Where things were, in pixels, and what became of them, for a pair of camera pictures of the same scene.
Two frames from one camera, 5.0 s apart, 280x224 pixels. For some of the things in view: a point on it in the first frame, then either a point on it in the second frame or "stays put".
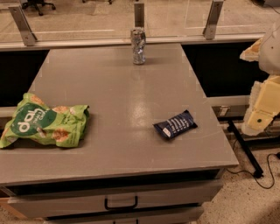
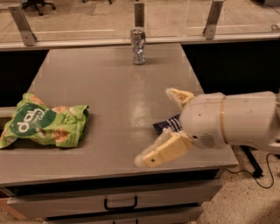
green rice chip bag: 60,126 stays put
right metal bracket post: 210,28 stays put
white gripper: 271,53 → 204,119
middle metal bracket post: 139,15 stays put
